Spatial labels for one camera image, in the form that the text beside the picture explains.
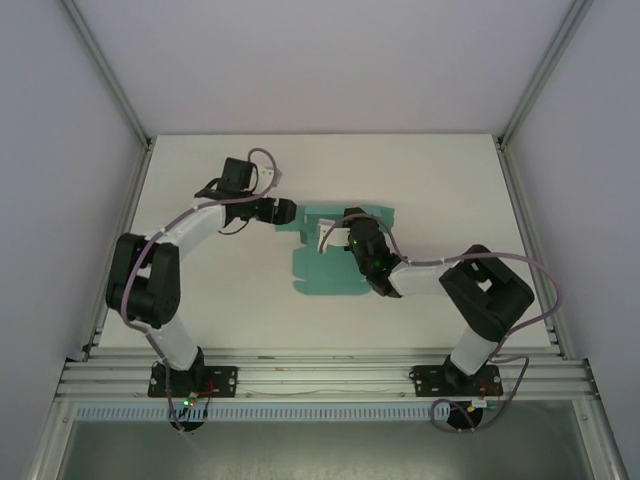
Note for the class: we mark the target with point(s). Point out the teal paper box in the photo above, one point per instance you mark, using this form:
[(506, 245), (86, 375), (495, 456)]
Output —
[(325, 275)]

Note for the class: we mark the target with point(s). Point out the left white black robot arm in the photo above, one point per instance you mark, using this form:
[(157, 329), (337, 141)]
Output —
[(170, 345)]

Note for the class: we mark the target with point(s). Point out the small connector board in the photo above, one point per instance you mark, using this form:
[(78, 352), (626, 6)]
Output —
[(481, 403)]

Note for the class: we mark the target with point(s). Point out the grey metal sheet panel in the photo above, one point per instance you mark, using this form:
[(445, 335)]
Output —
[(325, 450)]

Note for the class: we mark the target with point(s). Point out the small board with green light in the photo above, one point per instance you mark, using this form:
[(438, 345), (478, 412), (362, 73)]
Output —
[(189, 401)]

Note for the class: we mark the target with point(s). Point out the aluminium side rail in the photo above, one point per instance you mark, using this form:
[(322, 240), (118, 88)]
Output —
[(514, 190), (131, 200)]

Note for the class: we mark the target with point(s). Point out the aluminium mounting rail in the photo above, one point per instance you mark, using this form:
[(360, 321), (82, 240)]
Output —
[(325, 377)]

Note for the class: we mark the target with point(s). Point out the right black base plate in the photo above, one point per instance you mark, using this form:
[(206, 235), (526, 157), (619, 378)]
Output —
[(425, 382)]

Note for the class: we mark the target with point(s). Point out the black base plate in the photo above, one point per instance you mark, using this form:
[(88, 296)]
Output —
[(225, 382), (425, 382)]

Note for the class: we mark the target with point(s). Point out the aluminium frame post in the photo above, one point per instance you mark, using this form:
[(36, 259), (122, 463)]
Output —
[(107, 70), (545, 65)]

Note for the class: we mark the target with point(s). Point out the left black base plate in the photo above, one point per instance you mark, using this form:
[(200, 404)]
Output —
[(225, 382)]

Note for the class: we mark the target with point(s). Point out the aluminium lower frame bar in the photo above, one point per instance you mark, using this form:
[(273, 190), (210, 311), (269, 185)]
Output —
[(47, 445), (600, 445)]

